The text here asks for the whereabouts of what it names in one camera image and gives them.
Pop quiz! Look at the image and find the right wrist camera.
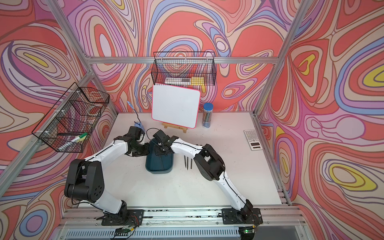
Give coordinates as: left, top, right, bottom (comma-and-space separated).
153, 130, 170, 143

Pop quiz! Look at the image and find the white board with pink frame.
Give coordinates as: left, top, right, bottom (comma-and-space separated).
152, 85, 201, 129

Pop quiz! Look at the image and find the green white marker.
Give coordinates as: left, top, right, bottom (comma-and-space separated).
59, 133, 88, 151

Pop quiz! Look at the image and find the white marker in back basket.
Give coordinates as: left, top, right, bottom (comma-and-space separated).
164, 78, 192, 86

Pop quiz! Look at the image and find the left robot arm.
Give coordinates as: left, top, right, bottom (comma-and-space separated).
64, 126, 149, 215

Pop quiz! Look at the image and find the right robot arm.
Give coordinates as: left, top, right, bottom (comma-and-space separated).
153, 130, 253, 221

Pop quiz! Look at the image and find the wooden easel stand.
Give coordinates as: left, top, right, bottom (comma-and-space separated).
162, 122, 188, 133

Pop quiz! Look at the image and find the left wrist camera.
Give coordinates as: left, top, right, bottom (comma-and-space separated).
127, 126, 142, 141

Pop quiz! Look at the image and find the teal plastic storage box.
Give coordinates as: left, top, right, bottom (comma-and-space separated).
145, 139, 174, 174

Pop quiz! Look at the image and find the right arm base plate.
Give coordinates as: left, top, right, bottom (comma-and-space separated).
218, 208, 263, 226

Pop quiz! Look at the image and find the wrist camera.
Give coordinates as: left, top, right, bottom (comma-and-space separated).
127, 126, 142, 141
153, 130, 170, 143

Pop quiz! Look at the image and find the left black wire basket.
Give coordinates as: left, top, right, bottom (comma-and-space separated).
32, 83, 110, 153

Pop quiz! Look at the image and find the back black wire basket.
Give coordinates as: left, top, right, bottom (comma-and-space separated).
151, 51, 217, 87

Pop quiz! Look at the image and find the white calculator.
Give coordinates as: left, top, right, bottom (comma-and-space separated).
244, 130, 263, 151

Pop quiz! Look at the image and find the black wire basket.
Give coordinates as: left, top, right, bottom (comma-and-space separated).
151, 51, 217, 87
32, 83, 110, 153

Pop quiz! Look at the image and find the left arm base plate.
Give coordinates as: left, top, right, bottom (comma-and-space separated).
102, 209, 144, 227

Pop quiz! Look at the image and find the pencil tube with blue lid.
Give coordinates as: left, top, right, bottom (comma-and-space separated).
202, 103, 214, 129

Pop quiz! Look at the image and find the yellow box in basket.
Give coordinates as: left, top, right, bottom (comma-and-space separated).
191, 77, 205, 86

